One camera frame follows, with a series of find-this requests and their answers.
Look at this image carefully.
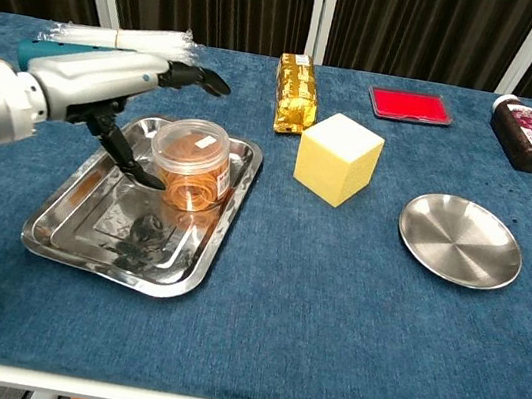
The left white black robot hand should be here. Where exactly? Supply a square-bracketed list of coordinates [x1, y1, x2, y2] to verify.
[11, 35, 235, 200]

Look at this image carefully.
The clear jar of rubber bands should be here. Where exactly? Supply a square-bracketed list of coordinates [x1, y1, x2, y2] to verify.
[141, 111, 239, 218]

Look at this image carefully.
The yellow foam cube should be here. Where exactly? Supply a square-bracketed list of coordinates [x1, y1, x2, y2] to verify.
[288, 106, 390, 215]

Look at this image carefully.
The bundle of white straws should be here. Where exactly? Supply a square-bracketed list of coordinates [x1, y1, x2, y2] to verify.
[42, 6, 207, 70]

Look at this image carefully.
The teal holder block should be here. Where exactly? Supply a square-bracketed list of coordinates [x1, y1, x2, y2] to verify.
[13, 32, 142, 89]

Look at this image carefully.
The rectangular steel tray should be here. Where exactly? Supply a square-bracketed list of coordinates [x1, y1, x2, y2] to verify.
[14, 96, 268, 312]

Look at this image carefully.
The gold foil package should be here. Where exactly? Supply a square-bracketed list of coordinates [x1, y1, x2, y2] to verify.
[267, 51, 329, 140]

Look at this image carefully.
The red ink pad box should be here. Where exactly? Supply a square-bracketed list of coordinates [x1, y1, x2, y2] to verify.
[363, 83, 457, 132]

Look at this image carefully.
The blue fabric table cover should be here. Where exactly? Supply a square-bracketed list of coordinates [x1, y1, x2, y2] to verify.
[0, 11, 532, 399]

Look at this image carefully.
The round steel plate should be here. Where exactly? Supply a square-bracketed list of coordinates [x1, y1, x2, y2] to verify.
[389, 186, 532, 297]

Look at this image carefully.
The dark juice bottle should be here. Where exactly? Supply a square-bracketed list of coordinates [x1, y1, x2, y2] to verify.
[482, 91, 532, 174]

